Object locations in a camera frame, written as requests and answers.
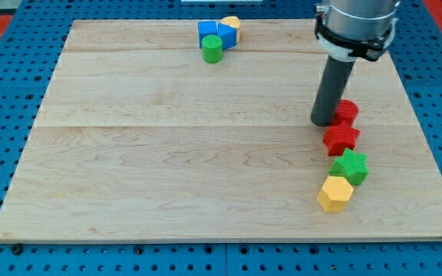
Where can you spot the wooden board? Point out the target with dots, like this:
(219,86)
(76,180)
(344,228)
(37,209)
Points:
(138,140)

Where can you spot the yellow heart block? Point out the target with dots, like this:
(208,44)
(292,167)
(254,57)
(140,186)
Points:
(234,22)

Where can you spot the red star block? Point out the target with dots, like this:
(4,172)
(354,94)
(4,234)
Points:
(339,137)

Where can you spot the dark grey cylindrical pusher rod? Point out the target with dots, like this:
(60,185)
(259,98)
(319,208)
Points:
(330,91)

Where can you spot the red cylinder block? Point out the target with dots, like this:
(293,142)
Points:
(347,111)

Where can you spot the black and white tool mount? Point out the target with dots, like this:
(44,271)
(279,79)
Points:
(348,31)

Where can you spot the blue triangular block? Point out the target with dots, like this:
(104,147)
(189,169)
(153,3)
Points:
(228,36)

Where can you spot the yellow hexagon block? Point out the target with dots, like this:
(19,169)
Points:
(335,194)

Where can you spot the green star block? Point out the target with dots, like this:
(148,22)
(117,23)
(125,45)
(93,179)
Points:
(352,166)

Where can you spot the blue cube block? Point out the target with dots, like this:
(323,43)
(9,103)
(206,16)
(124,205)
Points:
(206,28)

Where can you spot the green cylinder block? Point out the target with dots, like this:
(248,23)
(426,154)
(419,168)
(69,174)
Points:
(212,48)

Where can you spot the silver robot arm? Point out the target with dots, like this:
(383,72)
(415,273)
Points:
(348,30)

